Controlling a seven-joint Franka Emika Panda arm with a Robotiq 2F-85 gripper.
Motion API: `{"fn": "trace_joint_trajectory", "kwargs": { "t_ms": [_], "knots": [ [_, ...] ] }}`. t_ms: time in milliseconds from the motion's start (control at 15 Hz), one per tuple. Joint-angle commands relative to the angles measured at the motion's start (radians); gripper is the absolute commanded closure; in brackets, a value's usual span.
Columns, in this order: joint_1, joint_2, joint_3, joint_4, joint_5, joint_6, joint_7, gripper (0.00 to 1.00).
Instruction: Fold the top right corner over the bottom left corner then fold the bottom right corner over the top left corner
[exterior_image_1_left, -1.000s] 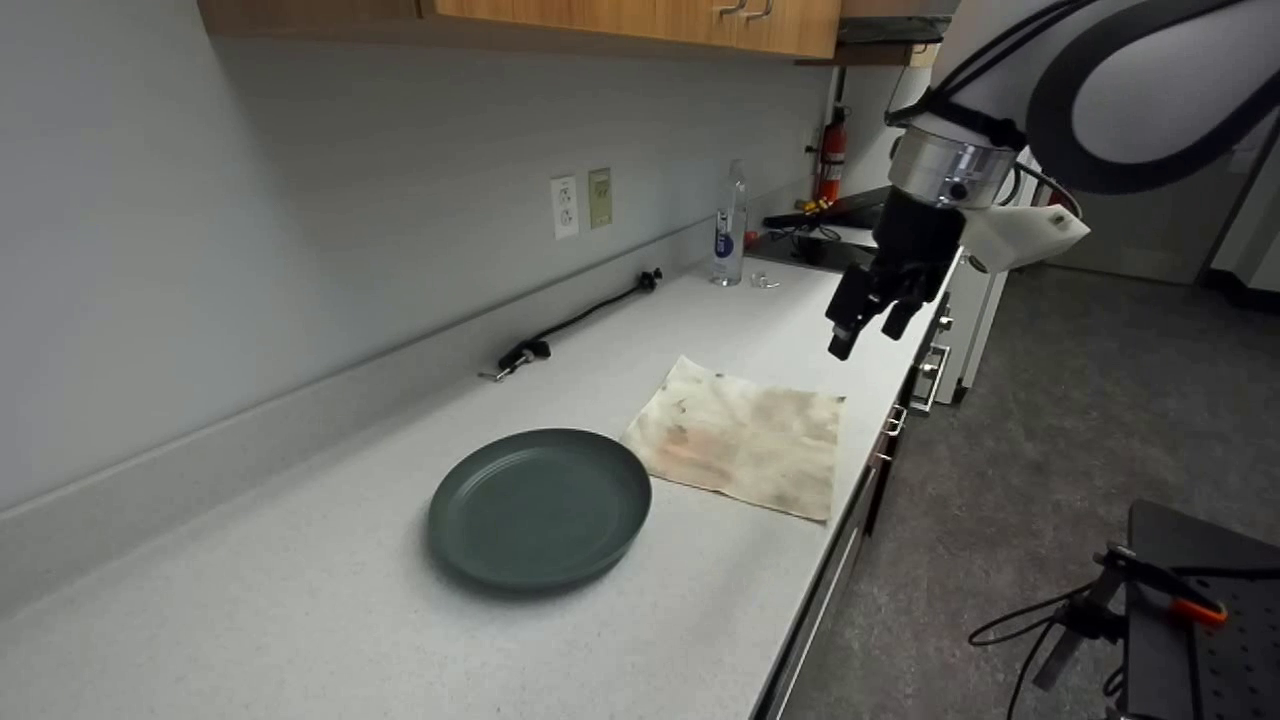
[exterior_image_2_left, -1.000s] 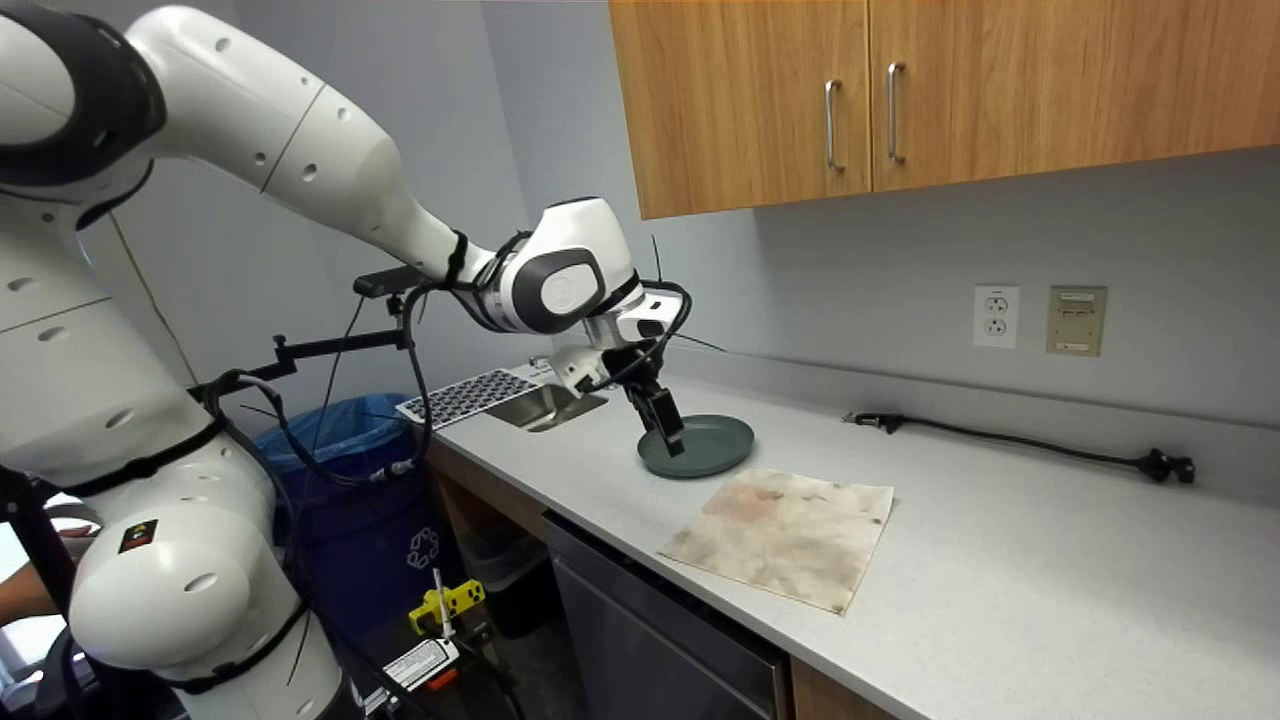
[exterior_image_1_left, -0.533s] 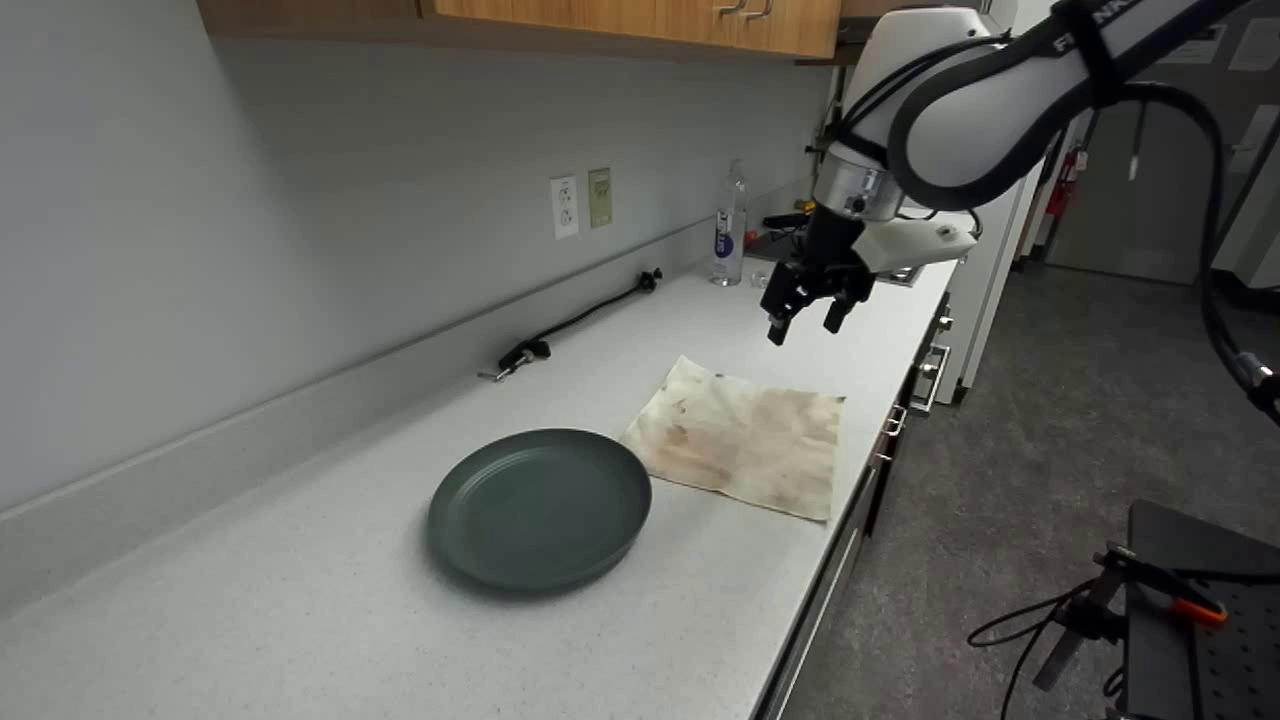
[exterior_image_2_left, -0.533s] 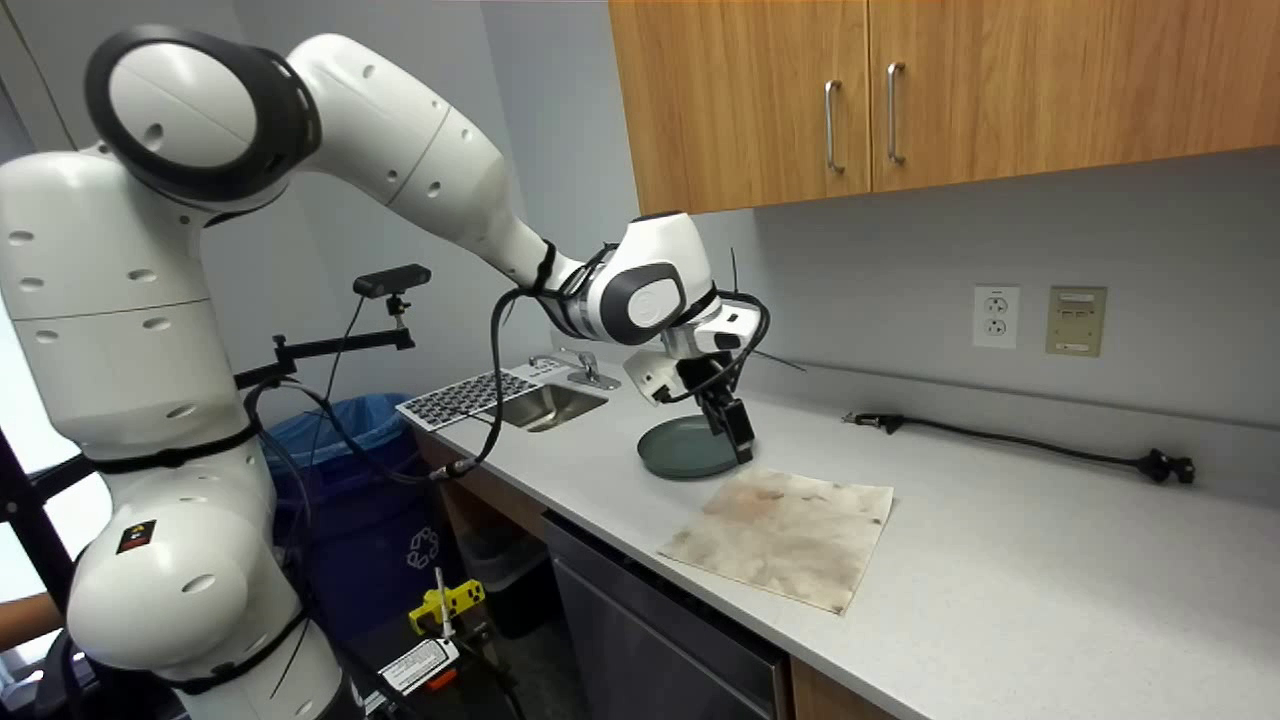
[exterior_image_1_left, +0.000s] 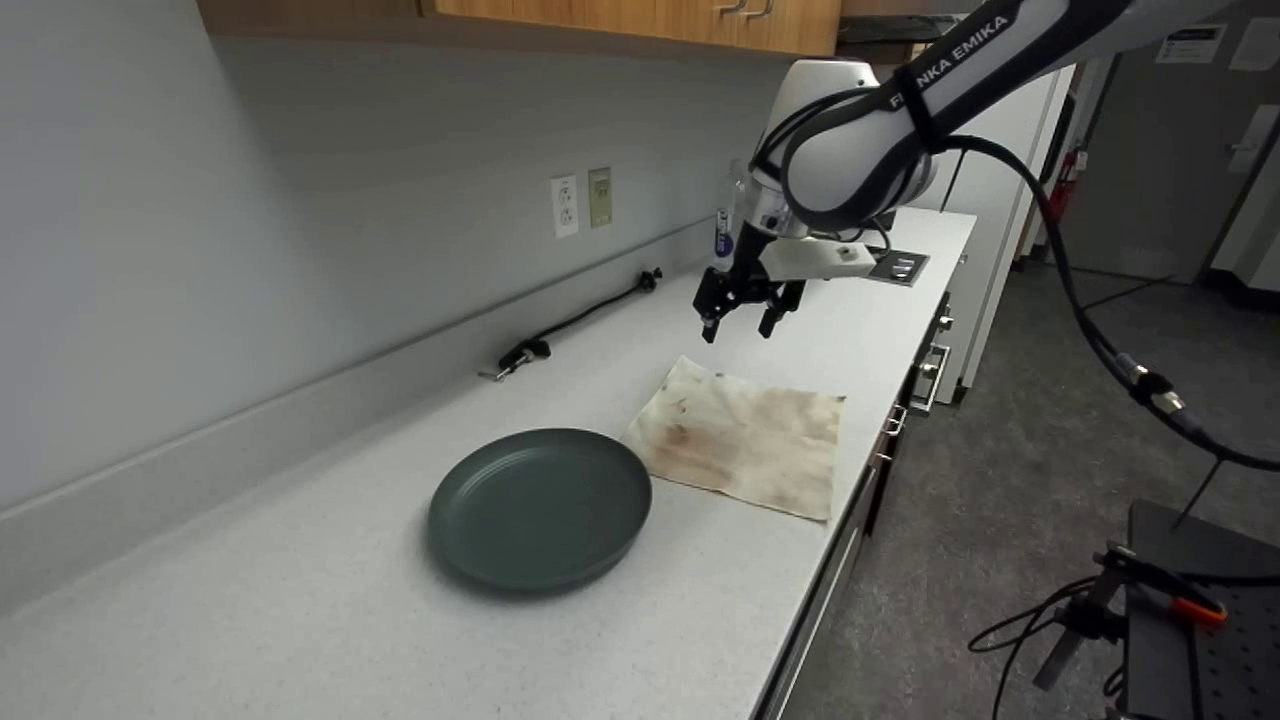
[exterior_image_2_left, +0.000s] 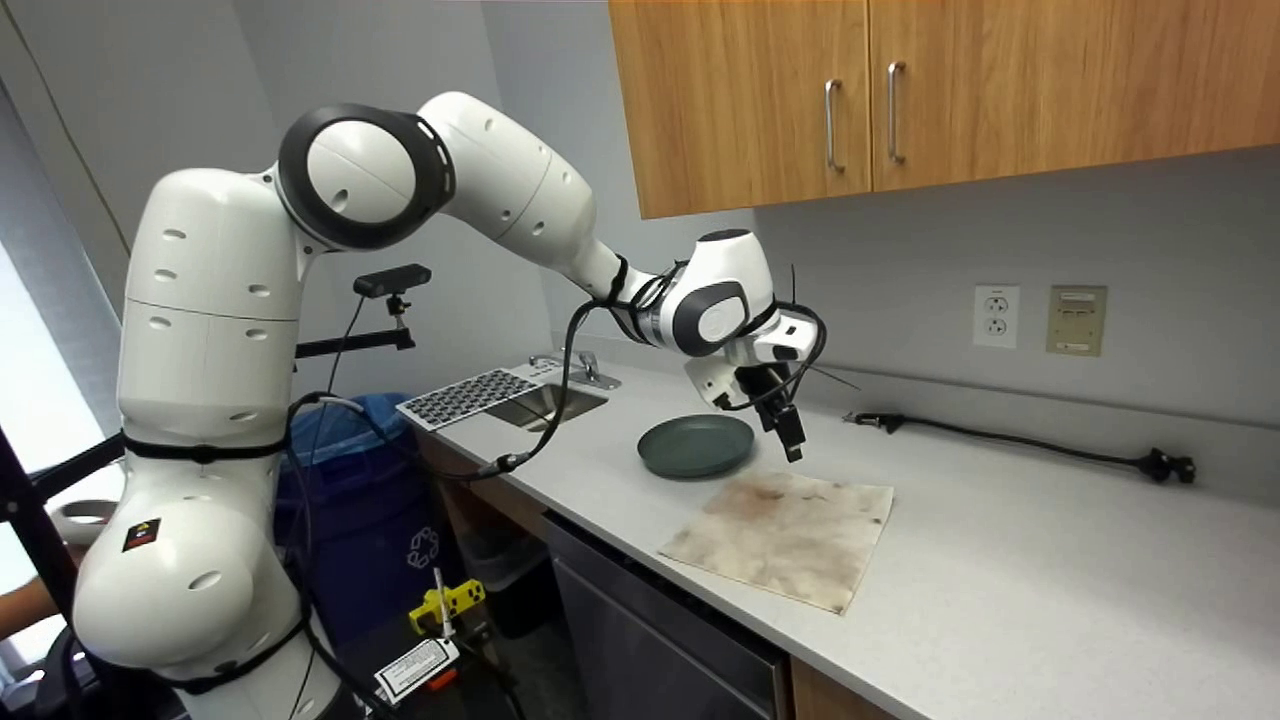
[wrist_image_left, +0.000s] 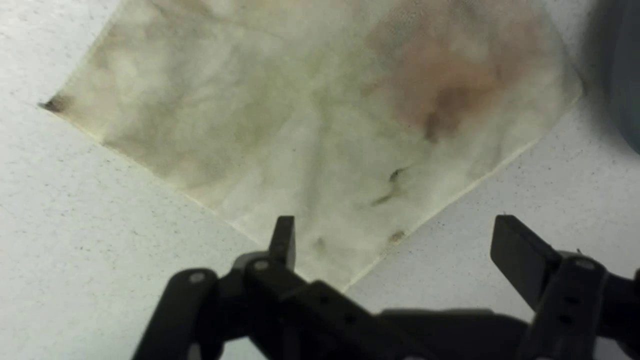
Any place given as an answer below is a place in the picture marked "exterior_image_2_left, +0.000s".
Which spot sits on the blue recycling bin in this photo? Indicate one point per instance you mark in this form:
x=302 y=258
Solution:
x=360 y=520

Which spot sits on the wooden base cabinet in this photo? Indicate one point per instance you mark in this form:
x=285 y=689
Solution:
x=462 y=503

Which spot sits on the dark under-counter dishwasher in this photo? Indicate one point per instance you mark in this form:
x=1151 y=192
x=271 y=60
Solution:
x=653 y=643

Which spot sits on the white wall outlet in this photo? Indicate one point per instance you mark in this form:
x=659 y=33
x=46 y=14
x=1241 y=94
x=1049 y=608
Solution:
x=996 y=317

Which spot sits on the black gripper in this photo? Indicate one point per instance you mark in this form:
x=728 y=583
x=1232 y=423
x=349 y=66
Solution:
x=765 y=392

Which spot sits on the stained cream cloth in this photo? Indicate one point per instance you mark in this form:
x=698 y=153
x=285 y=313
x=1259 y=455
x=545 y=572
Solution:
x=784 y=532

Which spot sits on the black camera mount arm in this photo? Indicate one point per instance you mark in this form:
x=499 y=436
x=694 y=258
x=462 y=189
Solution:
x=360 y=340

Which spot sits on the dark green plate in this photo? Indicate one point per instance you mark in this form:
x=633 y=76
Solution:
x=694 y=449

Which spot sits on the yellow clamp tool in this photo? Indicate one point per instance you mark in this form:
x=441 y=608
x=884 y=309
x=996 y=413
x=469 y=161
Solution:
x=447 y=606

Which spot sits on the flat black pad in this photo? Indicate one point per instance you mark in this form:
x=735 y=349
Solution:
x=535 y=406

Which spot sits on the black stereo camera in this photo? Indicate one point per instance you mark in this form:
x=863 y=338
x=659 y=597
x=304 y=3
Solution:
x=392 y=281

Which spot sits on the wooden cabinet door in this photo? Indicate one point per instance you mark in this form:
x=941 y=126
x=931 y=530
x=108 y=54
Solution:
x=1065 y=81
x=735 y=102

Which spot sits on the white and red device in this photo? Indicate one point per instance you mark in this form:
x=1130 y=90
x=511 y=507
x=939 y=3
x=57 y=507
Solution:
x=417 y=664

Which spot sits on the beige wall plate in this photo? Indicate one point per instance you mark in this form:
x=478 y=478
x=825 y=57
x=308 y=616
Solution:
x=1077 y=320

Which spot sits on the black metal stand frame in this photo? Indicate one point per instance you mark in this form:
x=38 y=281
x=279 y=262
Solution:
x=42 y=532

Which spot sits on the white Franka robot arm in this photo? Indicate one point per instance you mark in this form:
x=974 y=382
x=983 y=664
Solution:
x=214 y=347

